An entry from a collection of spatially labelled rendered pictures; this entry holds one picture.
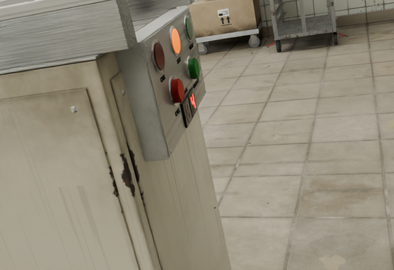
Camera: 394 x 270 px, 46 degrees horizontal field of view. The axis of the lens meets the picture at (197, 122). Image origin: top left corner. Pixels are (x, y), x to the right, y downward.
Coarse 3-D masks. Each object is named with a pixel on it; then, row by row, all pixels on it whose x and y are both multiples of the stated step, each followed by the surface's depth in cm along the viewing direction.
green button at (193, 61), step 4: (192, 60) 65; (196, 60) 66; (192, 64) 65; (196, 64) 66; (192, 68) 64; (196, 68) 66; (192, 72) 65; (196, 72) 65; (192, 76) 65; (196, 76) 65
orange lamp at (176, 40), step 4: (172, 32) 58; (176, 32) 60; (172, 36) 58; (176, 36) 60; (172, 40) 58; (176, 40) 60; (176, 44) 60; (180, 44) 61; (176, 48) 59; (180, 48) 61; (176, 52) 59
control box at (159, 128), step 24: (168, 24) 58; (192, 24) 70; (144, 48) 49; (168, 48) 57; (192, 48) 69; (144, 72) 49; (168, 72) 56; (144, 96) 50; (168, 96) 55; (144, 120) 51; (168, 120) 54; (144, 144) 53; (168, 144) 53
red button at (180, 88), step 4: (172, 80) 56; (176, 80) 56; (180, 80) 57; (172, 84) 56; (176, 84) 56; (180, 84) 57; (172, 88) 56; (176, 88) 56; (180, 88) 56; (172, 92) 56; (176, 92) 56; (180, 92) 56; (184, 92) 58; (172, 96) 56; (176, 96) 56; (180, 96) 56; (184, 96) 58; (176, 100) 56; (180, 100) 57
